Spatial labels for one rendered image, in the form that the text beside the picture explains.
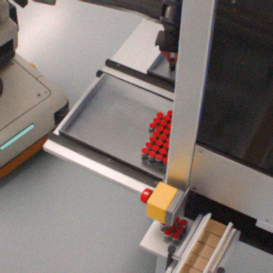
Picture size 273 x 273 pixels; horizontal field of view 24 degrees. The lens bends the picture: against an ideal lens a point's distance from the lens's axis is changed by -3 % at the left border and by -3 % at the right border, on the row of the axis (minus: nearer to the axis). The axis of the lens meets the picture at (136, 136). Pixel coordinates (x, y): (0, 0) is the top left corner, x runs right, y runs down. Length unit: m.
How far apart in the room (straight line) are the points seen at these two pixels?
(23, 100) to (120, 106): 0.92
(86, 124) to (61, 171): 1.00
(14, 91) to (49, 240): 0.67
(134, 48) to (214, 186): 0.72
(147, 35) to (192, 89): 0.86
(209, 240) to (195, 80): 0.50
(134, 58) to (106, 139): 0.35
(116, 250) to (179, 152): 1.21
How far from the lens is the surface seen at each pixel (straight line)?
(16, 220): 2.81
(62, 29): 3.54
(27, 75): 2.94
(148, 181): 1.81
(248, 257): 1.82
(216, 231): 1.71
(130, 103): 2.00
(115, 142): 1.91
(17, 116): 2.78
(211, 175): 1.57
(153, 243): 1.73
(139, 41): 2.20
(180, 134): 1.51
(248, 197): 1.58
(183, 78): 1.37
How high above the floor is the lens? 2.41
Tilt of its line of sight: 52 degrees down
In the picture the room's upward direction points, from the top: 2 degrees clockwise
